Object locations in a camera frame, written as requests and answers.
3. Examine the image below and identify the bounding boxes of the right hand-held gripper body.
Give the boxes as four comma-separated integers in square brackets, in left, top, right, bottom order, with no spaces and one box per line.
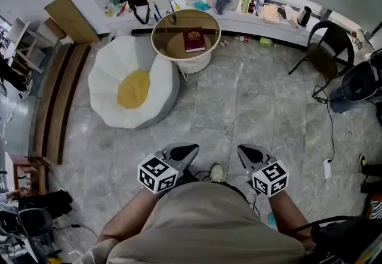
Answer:
[237,143,289,198]

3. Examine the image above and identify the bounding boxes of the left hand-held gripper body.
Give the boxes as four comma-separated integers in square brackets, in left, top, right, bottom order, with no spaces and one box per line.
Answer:
[137,142,200,195]

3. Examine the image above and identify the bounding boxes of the white flower-shaped beanbag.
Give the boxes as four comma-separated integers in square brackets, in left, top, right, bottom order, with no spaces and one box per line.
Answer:
[88,35,180,130]

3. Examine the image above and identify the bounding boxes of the maroon hardcover book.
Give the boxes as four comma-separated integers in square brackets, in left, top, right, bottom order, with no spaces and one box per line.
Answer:
[182,26,207,54]

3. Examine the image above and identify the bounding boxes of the black shoulder bag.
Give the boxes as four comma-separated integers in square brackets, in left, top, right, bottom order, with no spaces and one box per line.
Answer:
[310,215,382,264]

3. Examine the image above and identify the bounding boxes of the person's left forearm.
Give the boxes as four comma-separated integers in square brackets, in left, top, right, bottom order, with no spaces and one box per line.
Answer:
[95,186,164,245]

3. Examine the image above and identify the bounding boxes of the person's right forearm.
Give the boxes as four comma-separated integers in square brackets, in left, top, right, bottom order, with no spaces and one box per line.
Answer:
[267,189,315,251]

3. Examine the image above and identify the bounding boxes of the round glass side table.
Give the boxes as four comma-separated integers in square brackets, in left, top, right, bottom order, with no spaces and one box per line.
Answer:
[150,8,221,82]

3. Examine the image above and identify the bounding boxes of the person's black trousers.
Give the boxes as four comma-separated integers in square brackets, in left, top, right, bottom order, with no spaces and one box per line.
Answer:
[176,168,200,188]

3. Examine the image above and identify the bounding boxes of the person's white shoe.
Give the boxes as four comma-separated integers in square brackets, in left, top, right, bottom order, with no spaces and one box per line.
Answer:
[210,164,224,183]

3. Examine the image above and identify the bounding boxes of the white power strip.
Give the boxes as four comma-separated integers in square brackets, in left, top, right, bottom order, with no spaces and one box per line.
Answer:
[322,158,332,180]

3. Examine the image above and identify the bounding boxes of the person's beige shirt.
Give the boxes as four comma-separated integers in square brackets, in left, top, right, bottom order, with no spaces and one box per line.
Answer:
[73,182,306,264]

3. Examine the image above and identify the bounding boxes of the blue-grey plastic chair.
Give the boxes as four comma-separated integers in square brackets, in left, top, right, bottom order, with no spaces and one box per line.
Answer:
[328,61,382,114]

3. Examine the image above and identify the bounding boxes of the reddish wooden stool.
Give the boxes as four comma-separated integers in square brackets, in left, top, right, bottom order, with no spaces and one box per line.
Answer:
[8,154,51,195]

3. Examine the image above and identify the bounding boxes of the black folding chair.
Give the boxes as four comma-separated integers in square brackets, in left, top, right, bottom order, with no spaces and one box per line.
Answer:
[288,20,356,98]

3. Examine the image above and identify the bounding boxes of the black office chair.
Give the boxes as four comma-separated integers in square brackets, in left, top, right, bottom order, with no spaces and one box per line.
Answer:
[0,208,54,239]

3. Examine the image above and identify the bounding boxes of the green packet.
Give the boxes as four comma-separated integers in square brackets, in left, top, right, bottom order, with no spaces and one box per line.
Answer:
[258,37,277,48]

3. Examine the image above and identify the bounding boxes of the white tote bag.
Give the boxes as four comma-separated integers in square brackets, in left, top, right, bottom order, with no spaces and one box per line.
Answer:
[350,28,375,55]

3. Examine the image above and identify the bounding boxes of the beige notepad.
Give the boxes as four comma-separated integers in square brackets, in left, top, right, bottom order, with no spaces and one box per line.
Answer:
[263,5,281,25]

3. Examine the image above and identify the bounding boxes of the black and white kettle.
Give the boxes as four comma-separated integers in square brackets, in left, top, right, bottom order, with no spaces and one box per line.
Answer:
[296,5,313,27]

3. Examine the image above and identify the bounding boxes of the teal cloth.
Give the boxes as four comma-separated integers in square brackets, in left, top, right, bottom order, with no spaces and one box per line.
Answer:
[193,1,211,13]

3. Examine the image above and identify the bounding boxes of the brown cardboard box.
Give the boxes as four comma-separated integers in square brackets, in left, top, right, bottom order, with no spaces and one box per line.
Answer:
[44,0,101,45]

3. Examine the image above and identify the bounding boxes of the white shelf unit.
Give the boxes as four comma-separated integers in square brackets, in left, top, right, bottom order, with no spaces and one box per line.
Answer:
[5,17,62,76]

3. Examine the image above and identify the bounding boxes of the black power cable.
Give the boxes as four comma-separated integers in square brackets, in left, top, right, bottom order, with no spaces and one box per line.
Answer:
[312,85,335,165]

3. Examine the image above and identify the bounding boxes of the blue lanyard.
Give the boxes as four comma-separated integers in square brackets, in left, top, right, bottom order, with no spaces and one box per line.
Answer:
[153,0,164,23]

